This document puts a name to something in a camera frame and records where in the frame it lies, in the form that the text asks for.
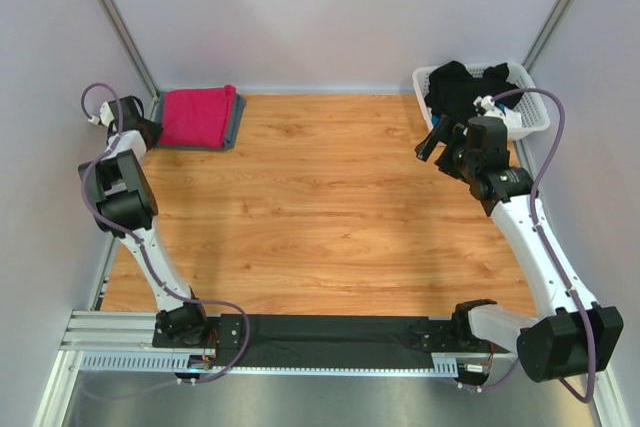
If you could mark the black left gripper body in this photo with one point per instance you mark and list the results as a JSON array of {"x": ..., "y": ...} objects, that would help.
[{"x": 154, "y": 131}]

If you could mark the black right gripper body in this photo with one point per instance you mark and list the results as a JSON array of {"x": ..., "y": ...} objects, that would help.
[{"x": 454, "y": 140}]

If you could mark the pink t shirt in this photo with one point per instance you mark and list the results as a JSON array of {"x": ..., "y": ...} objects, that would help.
[{"x": 197, "y": 117}]

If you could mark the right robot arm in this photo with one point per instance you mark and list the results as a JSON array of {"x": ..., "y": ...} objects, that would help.
[{"x": 571, "y": 334}]

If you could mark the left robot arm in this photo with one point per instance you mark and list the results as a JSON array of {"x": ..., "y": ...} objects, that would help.
[{"x": 119, "y": 191}]

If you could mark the black t shirt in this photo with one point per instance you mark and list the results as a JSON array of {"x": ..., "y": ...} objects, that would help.
[{"x": 453, "y": 89}]

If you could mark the white cloth in basket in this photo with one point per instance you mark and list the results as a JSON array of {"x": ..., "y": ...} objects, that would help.
[{"x": 512, "y": 119}]

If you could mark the white plastic laundry basket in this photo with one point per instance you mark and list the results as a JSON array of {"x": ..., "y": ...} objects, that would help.
[{"x": 532, "y": 109}]

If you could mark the folded grey-blue t shirt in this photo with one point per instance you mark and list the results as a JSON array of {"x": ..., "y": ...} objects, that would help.
[{"x": 230, "y": 136}]

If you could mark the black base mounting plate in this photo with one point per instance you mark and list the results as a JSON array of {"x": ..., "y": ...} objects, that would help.
[{"x": 337, "y": 342}]

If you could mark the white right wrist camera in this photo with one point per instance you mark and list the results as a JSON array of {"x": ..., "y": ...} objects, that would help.
[{"x": 486, "y": 107}]

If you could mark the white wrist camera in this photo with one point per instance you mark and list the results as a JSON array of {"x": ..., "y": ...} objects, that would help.
[
  {"x": 486, "y": 107},
  {"x": 106, "y": 115}
]

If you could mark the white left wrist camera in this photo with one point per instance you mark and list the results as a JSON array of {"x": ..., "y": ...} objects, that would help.
[{"x": 106, "y": 115}]

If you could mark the left aluminium corner post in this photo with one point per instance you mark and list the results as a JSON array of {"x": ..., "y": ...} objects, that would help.
[{"x": 120, "y": 29}]

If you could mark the aluminium corner post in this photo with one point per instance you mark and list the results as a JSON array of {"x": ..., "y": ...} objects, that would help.
[
  {"x": 551, "y": 23},
  {"x": 120, "y": 29}
]

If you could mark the aluminium frame rail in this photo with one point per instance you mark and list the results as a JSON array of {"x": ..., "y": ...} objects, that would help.
[{"x": 94, "y": 330}]

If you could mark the right aluminium corner post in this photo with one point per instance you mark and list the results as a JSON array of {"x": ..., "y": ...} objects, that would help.
[{"x": 551, "y": 23}]

